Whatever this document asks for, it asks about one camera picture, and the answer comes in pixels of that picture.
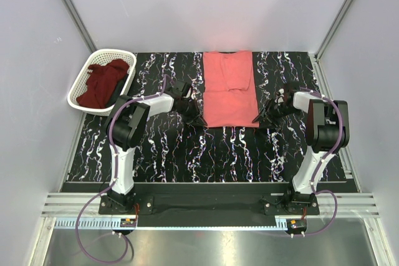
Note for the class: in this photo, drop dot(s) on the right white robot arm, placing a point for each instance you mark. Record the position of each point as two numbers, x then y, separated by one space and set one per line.
326 132

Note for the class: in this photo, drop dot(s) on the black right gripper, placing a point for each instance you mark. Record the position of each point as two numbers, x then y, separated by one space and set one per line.
270 119

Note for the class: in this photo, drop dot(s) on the grey slotted cable duct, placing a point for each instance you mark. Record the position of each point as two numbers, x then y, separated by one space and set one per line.
95 223

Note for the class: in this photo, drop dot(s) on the black garment in basket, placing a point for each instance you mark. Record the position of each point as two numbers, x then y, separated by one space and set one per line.
117 91

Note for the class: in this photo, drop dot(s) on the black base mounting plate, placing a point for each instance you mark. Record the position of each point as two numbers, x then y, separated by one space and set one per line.
201 205

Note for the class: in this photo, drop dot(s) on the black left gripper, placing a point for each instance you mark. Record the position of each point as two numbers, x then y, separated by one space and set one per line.
195 118

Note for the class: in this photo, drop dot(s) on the pink t shirt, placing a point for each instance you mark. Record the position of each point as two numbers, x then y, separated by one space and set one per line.
230 97

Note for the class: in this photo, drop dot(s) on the dark red t shirt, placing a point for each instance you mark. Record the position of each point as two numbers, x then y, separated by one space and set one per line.
101 83

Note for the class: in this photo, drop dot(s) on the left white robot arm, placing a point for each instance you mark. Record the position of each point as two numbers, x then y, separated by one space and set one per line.
125 127

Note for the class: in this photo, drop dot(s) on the white plastic laundry basket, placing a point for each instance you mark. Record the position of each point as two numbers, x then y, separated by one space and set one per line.
101 57

